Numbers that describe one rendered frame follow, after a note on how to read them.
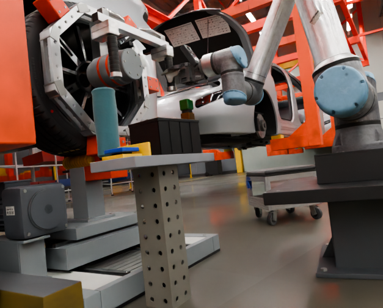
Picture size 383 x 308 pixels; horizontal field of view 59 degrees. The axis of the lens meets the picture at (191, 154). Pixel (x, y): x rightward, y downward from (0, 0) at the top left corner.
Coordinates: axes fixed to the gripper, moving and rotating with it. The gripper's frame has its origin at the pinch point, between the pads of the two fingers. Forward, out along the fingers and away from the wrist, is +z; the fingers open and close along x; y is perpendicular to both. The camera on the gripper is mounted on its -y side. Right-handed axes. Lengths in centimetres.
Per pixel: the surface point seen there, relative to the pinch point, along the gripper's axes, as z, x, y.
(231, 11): 107, 344, -183
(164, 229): -23, -42, 60
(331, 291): -62, -17, 83
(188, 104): -19.7, -16.2, 19.3
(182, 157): -26, -34, 39
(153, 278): -17, -42, 74
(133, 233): 20, -9, 69
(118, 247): 20, -19, 72
